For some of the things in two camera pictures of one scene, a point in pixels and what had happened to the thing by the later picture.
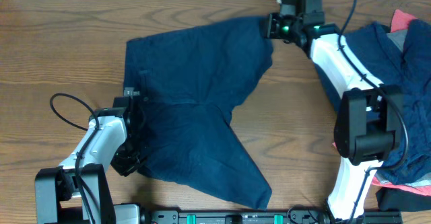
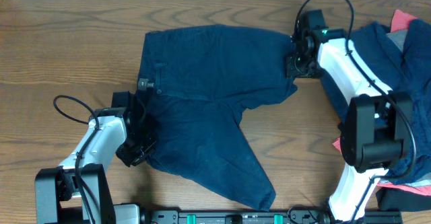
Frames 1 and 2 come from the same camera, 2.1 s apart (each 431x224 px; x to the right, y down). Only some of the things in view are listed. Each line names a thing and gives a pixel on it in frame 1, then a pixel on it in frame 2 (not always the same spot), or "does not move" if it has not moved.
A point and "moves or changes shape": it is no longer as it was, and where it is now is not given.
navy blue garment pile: (409, 70) does not move
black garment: (392, 198) does not move
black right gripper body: (284, 29) to (300, 66)
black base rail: (265, 217) does not move
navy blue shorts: (189, 83) moves or changes shape
